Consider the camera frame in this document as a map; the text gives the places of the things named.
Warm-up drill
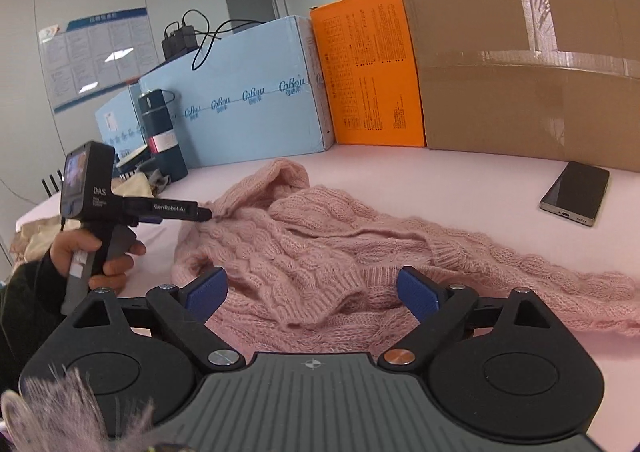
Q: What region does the large brown cardboard box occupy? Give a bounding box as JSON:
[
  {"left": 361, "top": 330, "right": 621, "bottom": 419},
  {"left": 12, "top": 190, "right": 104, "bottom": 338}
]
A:
[{"left": 404, "top": 0, "right": 639, "bottom": 171}]

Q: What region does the person's left hand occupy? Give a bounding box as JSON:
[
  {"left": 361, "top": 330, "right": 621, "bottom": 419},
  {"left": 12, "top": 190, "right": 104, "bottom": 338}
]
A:
[{"left": 49, "top": 229, "right": 146, "bottom": 293}]

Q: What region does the black power adapter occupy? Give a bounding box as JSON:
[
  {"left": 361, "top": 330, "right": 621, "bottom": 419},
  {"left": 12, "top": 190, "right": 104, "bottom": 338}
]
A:
[{"left": 162, "top": 22, "right": 198, "bottom": 62}]

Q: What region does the small light blue box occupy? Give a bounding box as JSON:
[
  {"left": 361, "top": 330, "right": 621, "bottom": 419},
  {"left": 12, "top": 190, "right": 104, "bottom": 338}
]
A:
[{"left": 96, "top": 83, "right": 145, "bottom": 160}]

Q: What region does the beige folded sweater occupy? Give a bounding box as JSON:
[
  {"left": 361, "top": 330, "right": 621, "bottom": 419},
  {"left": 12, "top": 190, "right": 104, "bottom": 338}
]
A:
[{"left": 10, "top": 172, "right": 167, "bottom": 270}]

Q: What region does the blue white ceramic bowl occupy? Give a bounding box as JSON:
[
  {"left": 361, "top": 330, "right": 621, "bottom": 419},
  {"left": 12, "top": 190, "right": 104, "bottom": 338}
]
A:
[{"left": 114, "top": 144, "right": 152, "bottom": 179}]

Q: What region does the orange cardboard box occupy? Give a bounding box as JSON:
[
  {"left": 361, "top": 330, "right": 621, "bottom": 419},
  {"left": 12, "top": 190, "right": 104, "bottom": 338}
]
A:
[{"left": 310, "top": 0, "right": 426, "bottom": 147}]

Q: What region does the light blue cardboard box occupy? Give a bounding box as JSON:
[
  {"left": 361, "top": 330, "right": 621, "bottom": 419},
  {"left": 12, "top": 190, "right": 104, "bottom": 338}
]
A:
[{"left": 140, "top": 16, "right": 334, "bottom": 168}]

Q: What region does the black smartphone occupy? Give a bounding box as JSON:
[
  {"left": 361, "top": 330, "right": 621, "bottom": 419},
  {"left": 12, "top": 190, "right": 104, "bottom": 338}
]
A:
[{"left": 539, "top": 161, "right": 611, "bottom": 227}]

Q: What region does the pink cable-knit sweater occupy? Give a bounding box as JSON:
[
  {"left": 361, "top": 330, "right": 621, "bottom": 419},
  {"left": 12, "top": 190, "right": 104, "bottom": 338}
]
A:
[{"left": 171, "top": 159, "right": 639, "bottom": 357}]

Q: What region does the wall notice board poster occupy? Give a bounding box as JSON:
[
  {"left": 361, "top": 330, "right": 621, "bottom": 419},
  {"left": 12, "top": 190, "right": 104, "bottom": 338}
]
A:
[{"left": 38, "top": 8, "right": 158, "bottom": 114}]

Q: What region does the person's left forearm sleeve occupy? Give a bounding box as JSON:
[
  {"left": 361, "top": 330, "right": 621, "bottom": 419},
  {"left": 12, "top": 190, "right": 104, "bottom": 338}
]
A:
[{"left": 0, "top": 253, "right": 66, "bottom": 391}]

